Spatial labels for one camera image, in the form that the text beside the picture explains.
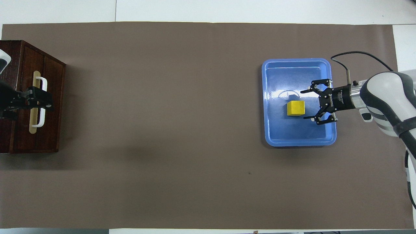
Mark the brown table mat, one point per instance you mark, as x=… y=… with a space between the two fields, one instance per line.
x=195 y=130

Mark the dark wooden drawer cabinet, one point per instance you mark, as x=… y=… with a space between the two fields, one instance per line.
x=8 y=136

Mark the yellow cube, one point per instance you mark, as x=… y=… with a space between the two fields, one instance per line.
x=295 y=108

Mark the dark wooden drawer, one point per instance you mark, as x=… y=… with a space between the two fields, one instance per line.
x=53 y=130

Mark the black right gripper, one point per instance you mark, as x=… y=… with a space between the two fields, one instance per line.
x=336 y=97

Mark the blue plastic tray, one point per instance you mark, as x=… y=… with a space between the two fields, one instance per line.
x=292 y=133

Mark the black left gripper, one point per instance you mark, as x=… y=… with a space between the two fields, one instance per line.
x=7 y=99

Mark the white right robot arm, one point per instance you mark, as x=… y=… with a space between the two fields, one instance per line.
x=386 y=97

